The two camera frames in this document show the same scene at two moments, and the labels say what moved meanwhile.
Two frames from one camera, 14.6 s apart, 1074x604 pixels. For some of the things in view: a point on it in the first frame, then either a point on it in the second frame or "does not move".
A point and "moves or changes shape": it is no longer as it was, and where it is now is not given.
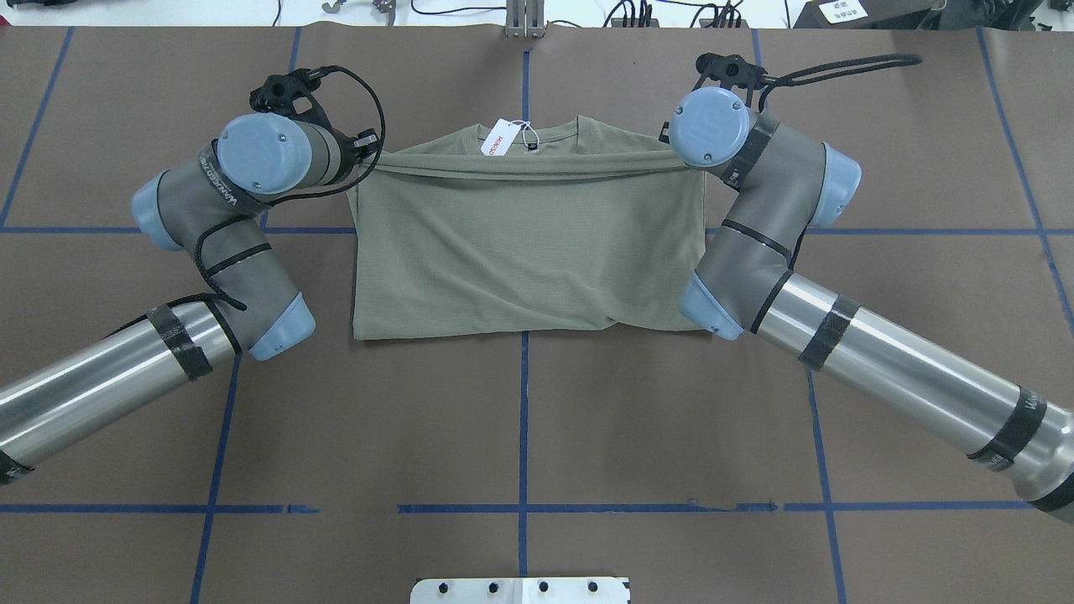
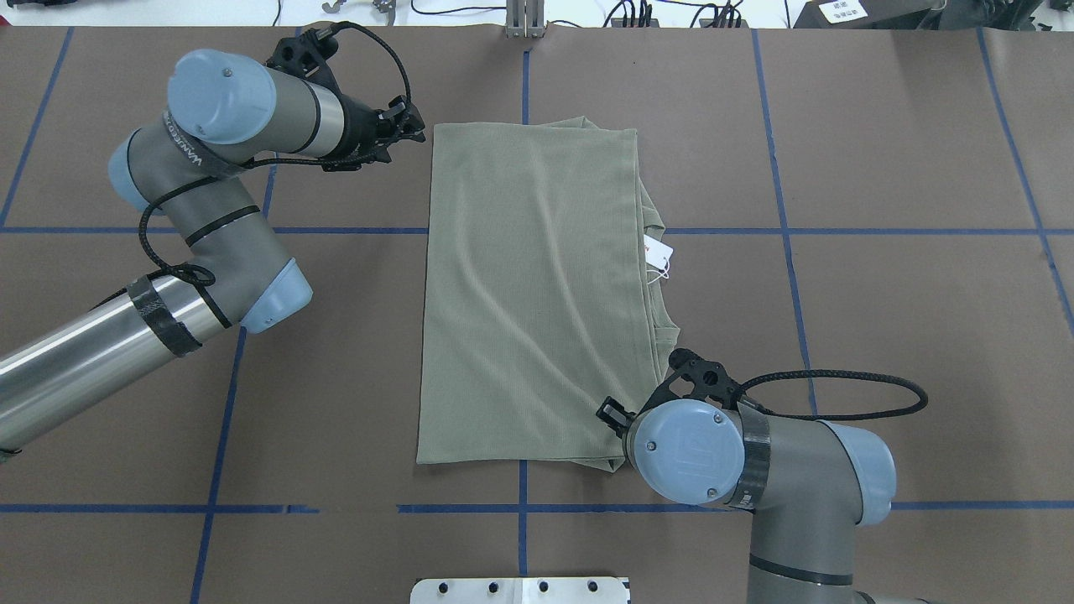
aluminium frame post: [525, 18] does not move
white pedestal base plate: [520, 590] does not move
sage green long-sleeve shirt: [591, 228] moves or changes shape
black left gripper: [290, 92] -> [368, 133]
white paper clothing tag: [500, 138] -> [656, 252]
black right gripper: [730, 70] -> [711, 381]
